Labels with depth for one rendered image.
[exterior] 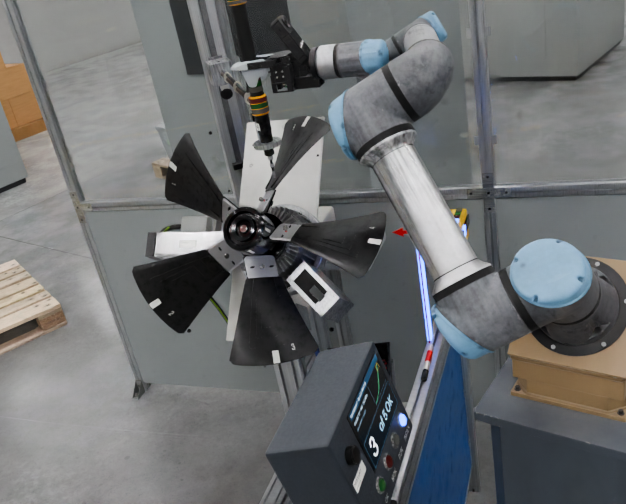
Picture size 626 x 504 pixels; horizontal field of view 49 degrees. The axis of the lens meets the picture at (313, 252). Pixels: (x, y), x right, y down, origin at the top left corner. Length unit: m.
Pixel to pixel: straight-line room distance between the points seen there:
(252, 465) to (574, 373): 1.78
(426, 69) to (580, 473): 0.79
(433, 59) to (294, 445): 0.70
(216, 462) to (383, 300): 0.96
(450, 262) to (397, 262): 1.39
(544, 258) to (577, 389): 0.32
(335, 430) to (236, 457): 1.96
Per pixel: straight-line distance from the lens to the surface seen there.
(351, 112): 1.26
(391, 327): 2.76
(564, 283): 1.16
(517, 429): 1.40
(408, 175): 1.23
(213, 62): 2.30
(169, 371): 3.37
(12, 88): 9.80
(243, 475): 2.88
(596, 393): 1.39
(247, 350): 1.76
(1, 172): 7.51
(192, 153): 1.96
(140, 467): 3.10
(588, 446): 1.37
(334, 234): 1.77
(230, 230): 1.83
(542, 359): 1.37
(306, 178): 2.09
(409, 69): 1.25
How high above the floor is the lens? 1.91
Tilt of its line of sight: 26 degrees down
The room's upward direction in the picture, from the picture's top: 11 degrees counter-clockwise
